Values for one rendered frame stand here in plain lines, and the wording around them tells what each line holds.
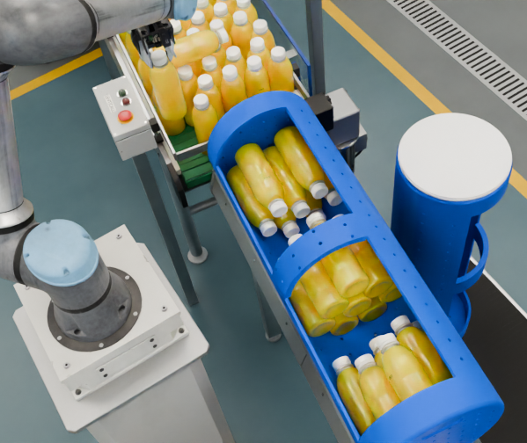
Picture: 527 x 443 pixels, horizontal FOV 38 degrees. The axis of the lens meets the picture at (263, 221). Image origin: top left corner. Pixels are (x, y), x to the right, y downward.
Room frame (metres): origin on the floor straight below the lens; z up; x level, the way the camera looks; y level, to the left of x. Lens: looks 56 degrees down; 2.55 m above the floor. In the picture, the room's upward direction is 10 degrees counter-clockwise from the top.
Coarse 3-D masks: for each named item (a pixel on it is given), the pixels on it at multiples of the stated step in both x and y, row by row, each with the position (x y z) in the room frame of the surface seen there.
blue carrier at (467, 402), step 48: (288, 96) 1.26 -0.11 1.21; (240, 144) 1.24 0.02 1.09; (288, 240) 1.01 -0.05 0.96; (336, 240) 0.82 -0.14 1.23; (384, 240) 0.82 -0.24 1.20; (288, 288) 0.78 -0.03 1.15; (336, 336) 0.73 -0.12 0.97; (432, 336) 0.58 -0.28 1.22; (336, 384) 0.60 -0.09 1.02; (480, 384) 0.48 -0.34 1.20; (384, 432) 0.43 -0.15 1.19; (432, 432) 0.42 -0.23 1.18; (480, 432) 0.45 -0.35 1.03
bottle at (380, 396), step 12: (360, 372) 0.58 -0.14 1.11; (372, 372) 0.57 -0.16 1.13; (360, 384) 0.56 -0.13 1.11; (372, 384) 0.54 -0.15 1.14; (384, 384) 0.54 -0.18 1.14; (372, 396) 0.52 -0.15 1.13; (384, 396) 0.51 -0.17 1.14; (396, 396) 0.51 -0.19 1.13; (372, 408) 0.50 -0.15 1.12; (384, 408) 0.49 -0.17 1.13
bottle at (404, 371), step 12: (384, 348) 0.60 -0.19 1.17; (396, 348) 0.59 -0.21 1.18; (384, 360) 0.57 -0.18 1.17; (396, 360) 0.56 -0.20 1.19; (408, 360) 0.56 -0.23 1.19; (384, 372) 0.56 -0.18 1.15; (396, 372) 0.54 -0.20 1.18; (408, 372) 0.53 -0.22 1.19; (420, 372) 0.53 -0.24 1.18; (396, 384) 0.52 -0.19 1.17; (408, 384) 0.51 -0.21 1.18; (420, 384) 0.51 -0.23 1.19; (432, 384) 0.51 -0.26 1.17; (408, 396) 0.49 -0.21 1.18
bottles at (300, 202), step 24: (288, 168) 1.14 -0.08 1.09; (240, 192) 1.11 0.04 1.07; (288, 192) 1.06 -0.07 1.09; (336, 192) 1.05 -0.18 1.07; (264, 216) 1.03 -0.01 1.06; (288, 216) 1.04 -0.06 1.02; (312, 312) 0.75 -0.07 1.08; (360, 312) 0.75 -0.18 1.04; (312, 336) 0.72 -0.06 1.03; (336, 360) 0.64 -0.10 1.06; (360, 408) 0.52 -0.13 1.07; (360, 432) 0.48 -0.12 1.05
